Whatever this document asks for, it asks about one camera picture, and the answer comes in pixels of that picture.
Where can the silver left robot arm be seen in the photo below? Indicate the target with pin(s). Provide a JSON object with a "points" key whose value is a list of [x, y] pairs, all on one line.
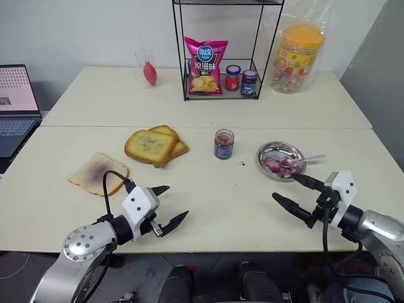
{"points": [[82, 243]]}

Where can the candy jar with orange lid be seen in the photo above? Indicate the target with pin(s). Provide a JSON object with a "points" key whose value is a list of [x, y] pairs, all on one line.
{"points": [[296, 60]]}

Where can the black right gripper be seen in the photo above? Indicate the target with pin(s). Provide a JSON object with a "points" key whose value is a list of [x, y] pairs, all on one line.
{"points": [[325, 205]]}

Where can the red lid jar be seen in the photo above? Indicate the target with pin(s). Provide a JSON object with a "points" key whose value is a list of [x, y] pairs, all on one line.
{"points": [[232, 79]]}

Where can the red and white chopped food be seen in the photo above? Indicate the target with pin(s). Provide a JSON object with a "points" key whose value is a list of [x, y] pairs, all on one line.
{"points": [[273, 167]]}

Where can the blue lid jar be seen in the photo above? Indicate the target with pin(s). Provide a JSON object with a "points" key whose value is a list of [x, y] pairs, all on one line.
{"points": [[248, 83]]}

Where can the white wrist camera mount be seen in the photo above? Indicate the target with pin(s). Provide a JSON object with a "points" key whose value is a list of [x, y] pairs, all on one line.
{"points": [[344, 189], [136, 202]]}

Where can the round metal plate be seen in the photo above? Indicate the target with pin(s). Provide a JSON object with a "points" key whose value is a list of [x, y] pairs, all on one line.
{"points": [[274, 151]]}

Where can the white bread slice with jam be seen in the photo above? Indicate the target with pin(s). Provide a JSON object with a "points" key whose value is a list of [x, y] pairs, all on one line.
{"points": [[98, 173]]}

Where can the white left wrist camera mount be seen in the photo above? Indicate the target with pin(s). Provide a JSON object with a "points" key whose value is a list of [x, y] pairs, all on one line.
{"points": [[136, 202]]}

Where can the open blueberry jam jar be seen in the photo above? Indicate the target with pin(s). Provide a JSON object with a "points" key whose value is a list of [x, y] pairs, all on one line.
{"points": [[224, 146]]}

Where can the light shoe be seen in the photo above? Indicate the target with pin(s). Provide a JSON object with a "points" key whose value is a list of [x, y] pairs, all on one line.
{"points": [[127, 296], [314, 292]]}

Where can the clear glass cup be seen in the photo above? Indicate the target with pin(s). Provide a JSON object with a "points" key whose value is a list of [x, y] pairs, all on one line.
{"points": [[140, 72]]}

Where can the red oval object in cup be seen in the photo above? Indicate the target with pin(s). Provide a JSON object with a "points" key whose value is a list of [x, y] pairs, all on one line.
{"points": [[150, 74]]}

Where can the metal spoon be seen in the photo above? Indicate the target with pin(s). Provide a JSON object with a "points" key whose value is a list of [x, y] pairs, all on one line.
{"points": [[307, 159]]}

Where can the large golden toast slice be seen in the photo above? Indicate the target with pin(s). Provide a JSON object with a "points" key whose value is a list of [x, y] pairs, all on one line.
{"points": [[150, 146]]}

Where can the clear plastic bag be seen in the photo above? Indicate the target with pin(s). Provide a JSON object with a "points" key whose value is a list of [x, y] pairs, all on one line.
{"points": [[315, 15]]}

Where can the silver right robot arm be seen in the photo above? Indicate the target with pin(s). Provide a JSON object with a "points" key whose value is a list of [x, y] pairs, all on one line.
{"points": [[378, 233]]}

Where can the pink potato chips bag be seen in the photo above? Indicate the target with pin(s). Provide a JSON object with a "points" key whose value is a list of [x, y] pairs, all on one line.
{"points": [[205, 67]]}

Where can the dark rounded shape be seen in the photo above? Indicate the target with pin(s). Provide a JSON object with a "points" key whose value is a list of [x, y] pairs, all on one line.
{"points": [[259, 282], [180, 284]]}

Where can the open laptop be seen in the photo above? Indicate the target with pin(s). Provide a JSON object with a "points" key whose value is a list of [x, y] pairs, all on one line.
{"points": [[15, 104]]}

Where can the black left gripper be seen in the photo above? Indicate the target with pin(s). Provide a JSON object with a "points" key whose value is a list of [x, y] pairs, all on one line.
{"points": [[149, 224]]}

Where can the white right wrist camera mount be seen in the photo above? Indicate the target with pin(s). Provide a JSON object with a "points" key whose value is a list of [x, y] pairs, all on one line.
{"points": [[344, 189]]}

